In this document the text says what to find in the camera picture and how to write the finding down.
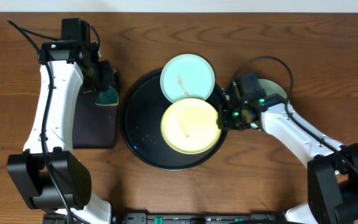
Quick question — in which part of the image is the green yellow sponge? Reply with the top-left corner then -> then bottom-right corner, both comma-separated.
95,86 -> 119,106

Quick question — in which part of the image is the light green plate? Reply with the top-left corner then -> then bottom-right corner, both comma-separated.
258,78 -> 287,99
160,54 -> 215,103

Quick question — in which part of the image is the yellow plate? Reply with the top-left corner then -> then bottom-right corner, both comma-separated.
160,98 -> 222,154

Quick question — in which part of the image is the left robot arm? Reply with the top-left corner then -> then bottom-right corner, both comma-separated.
7,40 -> 119,223

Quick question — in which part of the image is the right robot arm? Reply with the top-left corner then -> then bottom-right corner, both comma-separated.
218,80 -> 358,224

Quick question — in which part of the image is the rectangular black tray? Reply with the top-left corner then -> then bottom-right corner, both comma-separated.
71,70 -> 121,149

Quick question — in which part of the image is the round black tray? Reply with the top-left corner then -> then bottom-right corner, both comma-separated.
119,69 -> 228,170

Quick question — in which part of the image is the right black cable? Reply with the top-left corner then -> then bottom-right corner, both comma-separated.
231,55 -> 358,206

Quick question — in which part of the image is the black cable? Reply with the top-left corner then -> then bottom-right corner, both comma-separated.
231,55 -> 358,206
6,18 -> 102,224

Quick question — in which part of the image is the left black cable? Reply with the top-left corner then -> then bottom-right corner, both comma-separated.
6,18 -> 102,224

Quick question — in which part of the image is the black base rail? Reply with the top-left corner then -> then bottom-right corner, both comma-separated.
110,213 -> 288,224

